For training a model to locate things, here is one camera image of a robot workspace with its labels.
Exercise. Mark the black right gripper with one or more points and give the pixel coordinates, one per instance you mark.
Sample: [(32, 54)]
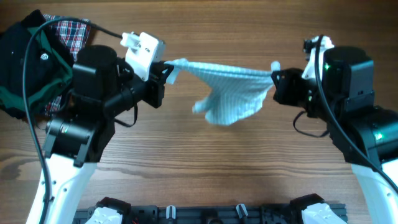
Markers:
[(284, 94)]

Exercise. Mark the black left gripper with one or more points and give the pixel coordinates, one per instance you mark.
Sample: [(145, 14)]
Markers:
[(154, 84)]

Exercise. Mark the light blue striped shorts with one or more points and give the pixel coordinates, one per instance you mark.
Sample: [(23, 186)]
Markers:
[(236, 92)]

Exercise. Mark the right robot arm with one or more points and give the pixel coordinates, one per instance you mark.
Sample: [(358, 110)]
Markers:
[(341, 94)]

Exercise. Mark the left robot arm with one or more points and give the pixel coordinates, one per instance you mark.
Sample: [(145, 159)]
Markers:
[(103, 87)]

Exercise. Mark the red plaid folded garment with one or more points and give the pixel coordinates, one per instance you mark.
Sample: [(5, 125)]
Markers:
[(73, 35)]

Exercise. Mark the black green folded garment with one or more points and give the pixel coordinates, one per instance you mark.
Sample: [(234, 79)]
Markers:
[(49, 67)]

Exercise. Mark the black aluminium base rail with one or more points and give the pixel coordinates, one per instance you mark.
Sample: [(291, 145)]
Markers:
[(275, 213)]

